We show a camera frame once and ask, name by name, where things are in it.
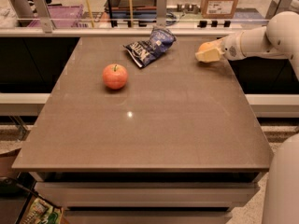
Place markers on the purple plastic crate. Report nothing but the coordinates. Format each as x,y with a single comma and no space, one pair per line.
60,16

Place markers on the orange fruit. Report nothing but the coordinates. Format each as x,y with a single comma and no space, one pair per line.
206,46

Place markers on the colourful snack box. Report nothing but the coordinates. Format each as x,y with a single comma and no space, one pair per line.
40,212

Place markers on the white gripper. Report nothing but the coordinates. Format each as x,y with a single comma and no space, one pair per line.
231,48

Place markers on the metal railing post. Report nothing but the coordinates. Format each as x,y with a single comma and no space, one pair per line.
277,6
161,10
44,15

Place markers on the blue chip bag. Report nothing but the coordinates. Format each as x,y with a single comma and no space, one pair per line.
148,51

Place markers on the brown cardboard box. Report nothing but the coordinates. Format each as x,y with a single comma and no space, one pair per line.
218,9

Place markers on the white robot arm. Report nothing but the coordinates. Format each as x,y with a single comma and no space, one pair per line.
278,39

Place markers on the red apple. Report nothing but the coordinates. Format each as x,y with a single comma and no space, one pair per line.
115,76

